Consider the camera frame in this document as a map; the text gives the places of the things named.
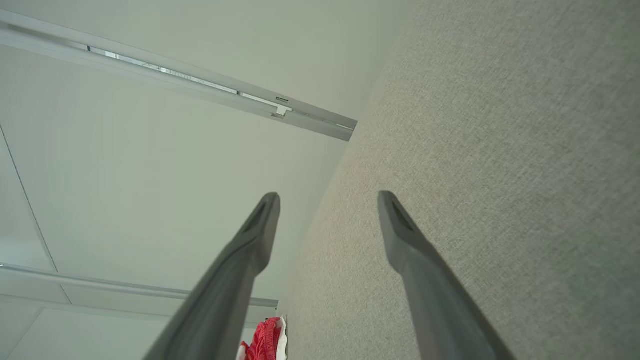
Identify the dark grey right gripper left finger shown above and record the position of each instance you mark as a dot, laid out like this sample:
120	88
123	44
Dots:
225	300

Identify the aluminium rail with slot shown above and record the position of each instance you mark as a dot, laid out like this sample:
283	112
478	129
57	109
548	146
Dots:
310	122

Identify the red white-striped basketball shorts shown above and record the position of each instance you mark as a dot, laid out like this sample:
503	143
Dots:
265	342

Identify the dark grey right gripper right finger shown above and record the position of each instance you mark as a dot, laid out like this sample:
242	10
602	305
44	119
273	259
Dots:
435	300

